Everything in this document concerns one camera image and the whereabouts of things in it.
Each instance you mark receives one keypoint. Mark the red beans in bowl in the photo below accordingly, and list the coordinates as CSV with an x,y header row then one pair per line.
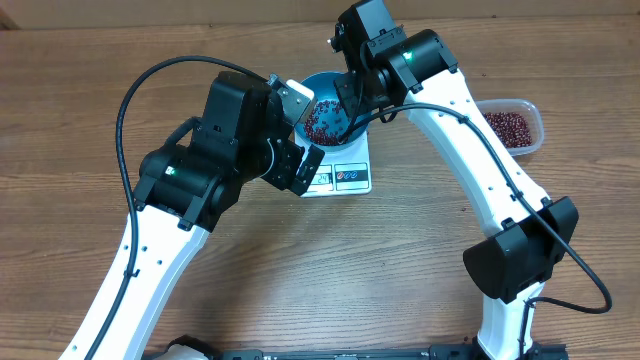
x,y
326,123

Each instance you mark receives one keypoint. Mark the white digital kitchen scale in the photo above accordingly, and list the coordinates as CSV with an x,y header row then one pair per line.
x,y
344,170

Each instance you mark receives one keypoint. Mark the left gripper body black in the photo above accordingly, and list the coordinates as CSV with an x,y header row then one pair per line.
x,y
276,167

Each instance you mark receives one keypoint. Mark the clear plastic bean container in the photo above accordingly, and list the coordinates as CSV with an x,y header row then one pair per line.
x,y
528,110

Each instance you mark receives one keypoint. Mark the red beans in container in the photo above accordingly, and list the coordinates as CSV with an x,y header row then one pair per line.
x,y
511,128

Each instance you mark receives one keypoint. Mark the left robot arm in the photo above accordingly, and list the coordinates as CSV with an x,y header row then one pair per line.
x,y
182,191

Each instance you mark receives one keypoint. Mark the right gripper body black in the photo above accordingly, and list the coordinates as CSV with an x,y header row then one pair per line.
x,y
350,93

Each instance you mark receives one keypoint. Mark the blue bowl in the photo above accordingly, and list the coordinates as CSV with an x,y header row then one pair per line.
x,y
322,85

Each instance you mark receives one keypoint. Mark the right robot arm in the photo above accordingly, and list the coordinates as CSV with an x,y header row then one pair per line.
x,y
526,232

